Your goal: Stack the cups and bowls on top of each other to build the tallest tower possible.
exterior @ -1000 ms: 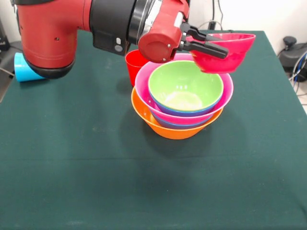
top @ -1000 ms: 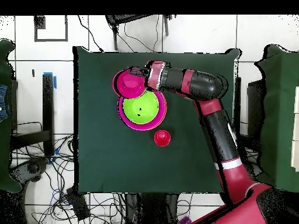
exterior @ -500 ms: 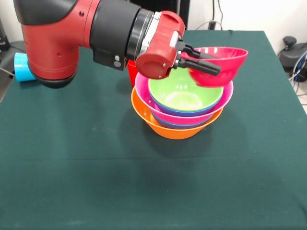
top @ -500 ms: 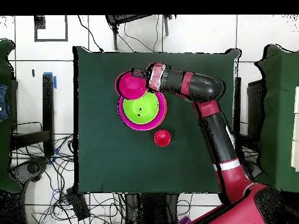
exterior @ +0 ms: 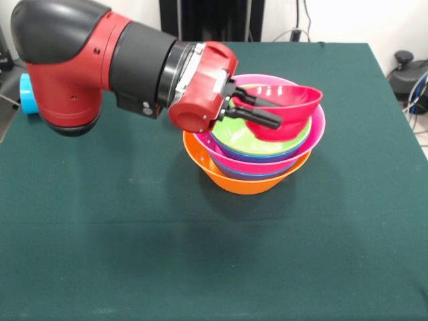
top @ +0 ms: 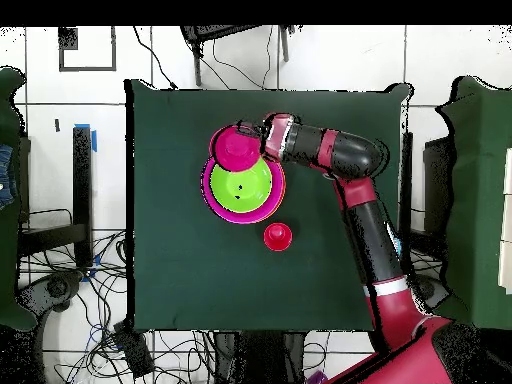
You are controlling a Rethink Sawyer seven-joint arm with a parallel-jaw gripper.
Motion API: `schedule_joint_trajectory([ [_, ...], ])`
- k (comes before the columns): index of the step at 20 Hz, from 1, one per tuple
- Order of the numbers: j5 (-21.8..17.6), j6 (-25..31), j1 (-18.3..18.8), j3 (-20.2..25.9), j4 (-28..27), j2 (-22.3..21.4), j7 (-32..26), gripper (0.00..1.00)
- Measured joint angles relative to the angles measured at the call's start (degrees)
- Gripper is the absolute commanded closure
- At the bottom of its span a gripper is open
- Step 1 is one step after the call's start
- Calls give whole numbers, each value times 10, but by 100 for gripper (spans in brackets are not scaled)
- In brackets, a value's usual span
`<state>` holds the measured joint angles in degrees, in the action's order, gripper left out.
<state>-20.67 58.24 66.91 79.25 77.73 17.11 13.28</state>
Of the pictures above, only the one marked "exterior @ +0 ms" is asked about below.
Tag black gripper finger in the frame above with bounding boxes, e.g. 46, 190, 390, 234
227, 106, 284, 130
230, 85, 269, 108

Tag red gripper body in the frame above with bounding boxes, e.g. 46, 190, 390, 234
167, 41, 239, 134

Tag green bowl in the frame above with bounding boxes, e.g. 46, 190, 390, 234
210, 84, 312, 155

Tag blue bowl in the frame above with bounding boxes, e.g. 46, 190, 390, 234
210, 155, 299, 181
211, 132, 311, 164

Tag small pink-red bowl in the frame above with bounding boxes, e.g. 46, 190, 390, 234
245, 85, 324, 141

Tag large pink bowl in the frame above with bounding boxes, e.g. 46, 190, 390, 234
193, 74, 327, 173

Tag orange bowl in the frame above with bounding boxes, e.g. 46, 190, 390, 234
182, 130, 314, 196

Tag dark green tablecloth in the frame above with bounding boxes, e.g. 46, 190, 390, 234
0, 39, 428, 321

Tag blue cup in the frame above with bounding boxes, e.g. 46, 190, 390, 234
19, 73, 41, 116

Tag black wall cable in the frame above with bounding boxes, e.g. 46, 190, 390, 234
290, 0, 312, 43

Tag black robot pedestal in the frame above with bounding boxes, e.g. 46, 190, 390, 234
159, 0, 265, 43

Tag tangled cables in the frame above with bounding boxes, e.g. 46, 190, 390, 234
403, 74, 428, 134

